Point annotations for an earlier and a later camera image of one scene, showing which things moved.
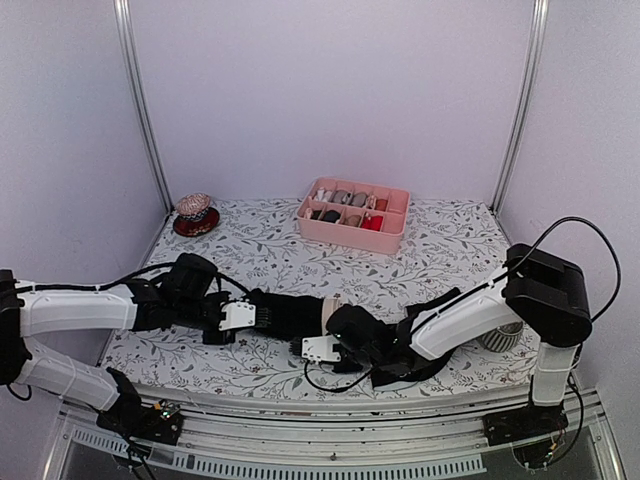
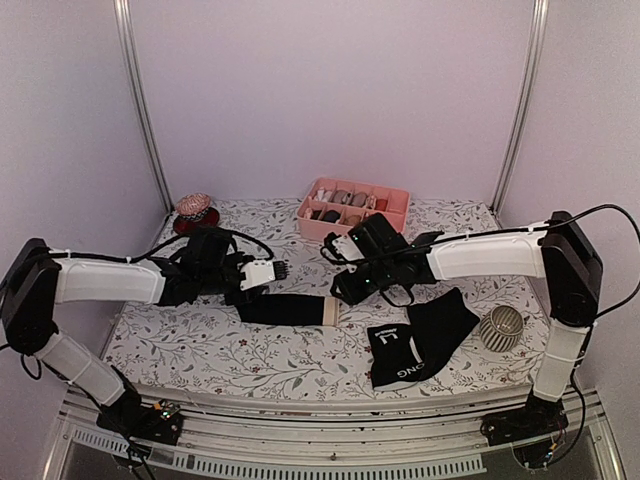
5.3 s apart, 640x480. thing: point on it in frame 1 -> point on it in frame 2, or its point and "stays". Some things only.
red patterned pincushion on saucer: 196,217 stays
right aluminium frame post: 523,106 stays
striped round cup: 503,338 stays
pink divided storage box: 353,215 stays
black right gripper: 339,368 -> 351,294
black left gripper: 227,339 -> 237,256
